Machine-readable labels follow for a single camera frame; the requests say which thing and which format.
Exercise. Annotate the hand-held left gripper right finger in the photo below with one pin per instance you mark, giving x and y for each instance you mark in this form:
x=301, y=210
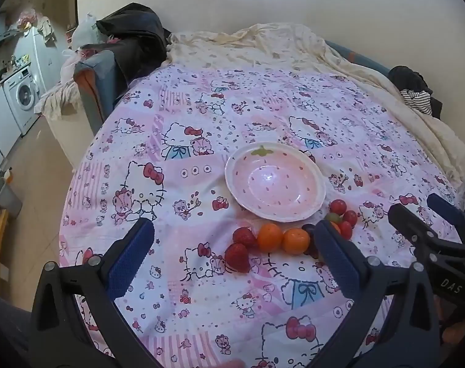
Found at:
x=336, y=257

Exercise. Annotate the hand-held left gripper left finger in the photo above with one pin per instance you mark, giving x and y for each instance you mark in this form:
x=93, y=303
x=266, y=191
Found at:
x=132, y=260

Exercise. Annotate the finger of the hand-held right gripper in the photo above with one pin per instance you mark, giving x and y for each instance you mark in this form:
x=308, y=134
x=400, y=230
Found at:
x=447, y=207
x=409, y=220

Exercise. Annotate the dark purple grape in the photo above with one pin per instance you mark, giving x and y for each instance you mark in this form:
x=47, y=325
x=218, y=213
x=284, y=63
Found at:
x=312, y=251

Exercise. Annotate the small orange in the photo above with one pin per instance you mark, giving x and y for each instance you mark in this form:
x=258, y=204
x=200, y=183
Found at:
x=336, y=229
x=295, y=241
x=270, y=237

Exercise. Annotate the red cherry tomato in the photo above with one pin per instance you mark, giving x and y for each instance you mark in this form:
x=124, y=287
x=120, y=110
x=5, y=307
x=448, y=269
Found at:
x=338, y=206
x=346, y=230
x=350, y=217

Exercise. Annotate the green grape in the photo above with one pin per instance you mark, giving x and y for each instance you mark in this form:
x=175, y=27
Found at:
x=334, y=217

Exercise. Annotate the pink strawberry print bowl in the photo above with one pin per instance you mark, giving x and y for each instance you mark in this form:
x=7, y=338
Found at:
x=274, y=188

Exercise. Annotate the red strawberry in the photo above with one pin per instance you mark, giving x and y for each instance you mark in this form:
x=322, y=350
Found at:
x=244, y=237
x=237, y=257

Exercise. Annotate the person's right hand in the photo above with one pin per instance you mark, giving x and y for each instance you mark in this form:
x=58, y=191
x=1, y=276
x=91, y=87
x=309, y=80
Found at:
x=453, y=329

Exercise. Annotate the pink cartoon printed blanket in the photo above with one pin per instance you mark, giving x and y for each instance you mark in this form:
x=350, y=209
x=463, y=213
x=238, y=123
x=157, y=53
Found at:
x=201, y=184

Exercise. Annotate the striped garment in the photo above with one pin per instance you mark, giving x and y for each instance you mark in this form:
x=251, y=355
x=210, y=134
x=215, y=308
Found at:
x=418, y=101

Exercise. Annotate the black cloth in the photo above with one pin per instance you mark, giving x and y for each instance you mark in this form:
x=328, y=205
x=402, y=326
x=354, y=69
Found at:
x=410, y=78

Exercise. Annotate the grey trash bin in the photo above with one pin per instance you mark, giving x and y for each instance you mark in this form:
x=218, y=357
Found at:
x=8, y=195

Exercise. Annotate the blue sofa backrest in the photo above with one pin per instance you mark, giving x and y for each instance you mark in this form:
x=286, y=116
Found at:
x=355, y=55

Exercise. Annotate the floral cloth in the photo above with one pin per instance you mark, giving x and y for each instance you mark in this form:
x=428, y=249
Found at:
x=57, y=97

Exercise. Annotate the grey blue sofa armrest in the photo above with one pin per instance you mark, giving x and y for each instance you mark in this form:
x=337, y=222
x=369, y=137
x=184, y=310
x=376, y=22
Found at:
x=94, y=84

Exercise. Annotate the white kitchen cabinet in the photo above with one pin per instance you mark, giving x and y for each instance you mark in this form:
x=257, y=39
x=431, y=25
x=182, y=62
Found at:
x=0, y=122

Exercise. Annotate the white washing machine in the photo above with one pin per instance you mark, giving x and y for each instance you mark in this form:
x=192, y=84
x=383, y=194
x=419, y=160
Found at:
x=21, y=96

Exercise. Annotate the cream duvet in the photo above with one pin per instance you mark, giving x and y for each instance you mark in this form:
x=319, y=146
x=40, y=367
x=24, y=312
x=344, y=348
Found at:
x=255, y=50

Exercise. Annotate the white refrigerator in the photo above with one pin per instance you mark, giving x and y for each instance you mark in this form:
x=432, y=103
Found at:
x=40, y=57

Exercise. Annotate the black jacket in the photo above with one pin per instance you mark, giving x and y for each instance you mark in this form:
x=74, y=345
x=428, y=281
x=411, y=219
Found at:
x=132, y=30

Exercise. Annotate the white plastic bag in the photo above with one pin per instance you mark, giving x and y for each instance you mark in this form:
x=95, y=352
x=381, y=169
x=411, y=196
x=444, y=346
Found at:
x=82, y=32

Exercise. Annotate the pink bag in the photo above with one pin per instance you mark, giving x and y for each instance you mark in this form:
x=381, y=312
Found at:
x=27, y=19

